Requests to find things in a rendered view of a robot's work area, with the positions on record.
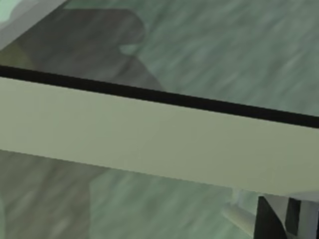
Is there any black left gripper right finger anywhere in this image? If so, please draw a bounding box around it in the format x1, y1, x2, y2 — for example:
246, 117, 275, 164
285, 197, 303, 236

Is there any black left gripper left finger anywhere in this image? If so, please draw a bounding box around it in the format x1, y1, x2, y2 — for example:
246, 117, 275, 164
253, 196, 288, 239

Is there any beige table leg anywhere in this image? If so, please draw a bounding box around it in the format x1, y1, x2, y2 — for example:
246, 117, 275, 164
220, 203, 256, 236

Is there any beige table side panel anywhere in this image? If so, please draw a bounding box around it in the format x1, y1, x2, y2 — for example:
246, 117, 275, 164
0, 65, 319, 197

